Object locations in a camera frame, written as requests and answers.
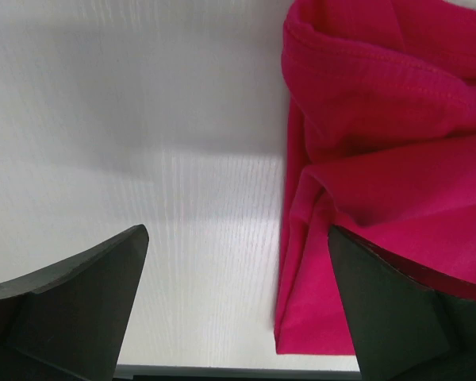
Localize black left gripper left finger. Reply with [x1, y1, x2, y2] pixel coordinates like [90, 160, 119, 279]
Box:
[0, 225, 149, 380]

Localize magenta pink t shirt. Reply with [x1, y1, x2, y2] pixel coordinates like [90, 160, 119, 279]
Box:
[274, 1, 476, 355]

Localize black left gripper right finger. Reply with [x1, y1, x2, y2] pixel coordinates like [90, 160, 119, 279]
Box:
[328, 225, 476, 380]

